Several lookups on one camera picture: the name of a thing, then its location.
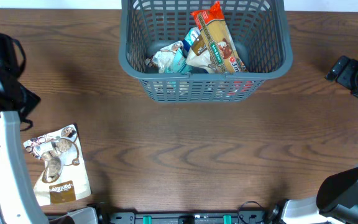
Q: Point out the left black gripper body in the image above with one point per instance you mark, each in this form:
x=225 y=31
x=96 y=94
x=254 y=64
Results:
x=27 y=99

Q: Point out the beige snack pouch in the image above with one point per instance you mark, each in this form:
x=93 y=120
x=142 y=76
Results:
x=199 y=56
x=64 y=178
x=163 y=59

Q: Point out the orange spaghetti packet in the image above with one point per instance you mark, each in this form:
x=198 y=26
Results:
x=218 y=40

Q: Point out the teal wipes packet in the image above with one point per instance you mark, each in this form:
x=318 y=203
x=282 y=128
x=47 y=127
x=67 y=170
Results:
x=178 y=64

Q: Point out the blue tissue multipack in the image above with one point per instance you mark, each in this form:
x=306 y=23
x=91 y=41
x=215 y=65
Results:
x=189 y=39

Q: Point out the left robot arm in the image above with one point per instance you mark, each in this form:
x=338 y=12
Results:
x=19 y=172

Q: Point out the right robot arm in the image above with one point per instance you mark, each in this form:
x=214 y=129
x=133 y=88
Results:
x=337 y=197

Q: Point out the grey plastic basket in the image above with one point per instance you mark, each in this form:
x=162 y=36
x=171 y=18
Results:
x=259 y=30

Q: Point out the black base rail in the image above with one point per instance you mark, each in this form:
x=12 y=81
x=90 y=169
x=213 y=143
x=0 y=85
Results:
x=244 y=215

